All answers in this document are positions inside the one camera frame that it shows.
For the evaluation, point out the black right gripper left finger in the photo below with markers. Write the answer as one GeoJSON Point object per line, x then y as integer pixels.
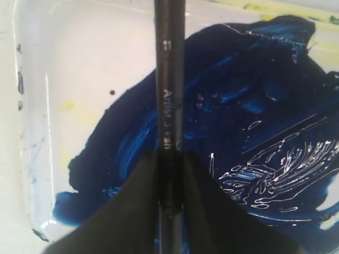
{"type": "Point", "coordinates": [126, 223]}

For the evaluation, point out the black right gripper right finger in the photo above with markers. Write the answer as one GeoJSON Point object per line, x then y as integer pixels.
{"type": "Point", "coordinates": [216, 224]}

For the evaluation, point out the black paintbrush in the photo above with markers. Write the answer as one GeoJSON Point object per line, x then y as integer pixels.
{"type": "Point", "coordinates": [170, 36]}

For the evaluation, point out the white paint tray blue paint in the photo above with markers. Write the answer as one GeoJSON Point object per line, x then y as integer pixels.
{"type": "Point", "coordinates": [260, 107]}

